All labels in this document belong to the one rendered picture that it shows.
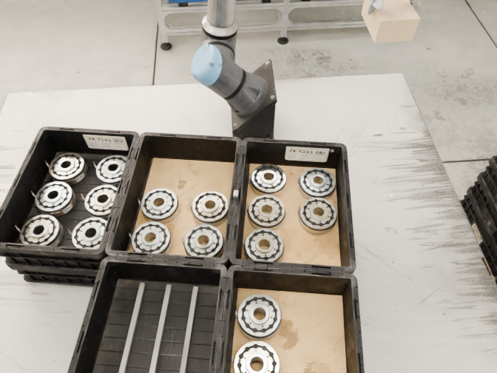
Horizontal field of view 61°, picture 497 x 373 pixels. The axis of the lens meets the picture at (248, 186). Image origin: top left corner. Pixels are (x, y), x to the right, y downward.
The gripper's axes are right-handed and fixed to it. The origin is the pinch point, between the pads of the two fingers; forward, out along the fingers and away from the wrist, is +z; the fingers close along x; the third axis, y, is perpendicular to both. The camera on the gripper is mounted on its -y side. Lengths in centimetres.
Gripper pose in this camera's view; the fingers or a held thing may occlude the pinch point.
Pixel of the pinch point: (390, 11)
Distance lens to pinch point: 147.5
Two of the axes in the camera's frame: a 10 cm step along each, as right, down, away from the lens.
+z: 0.0, 5.8, 8.1
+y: 1.0, 8.1, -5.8
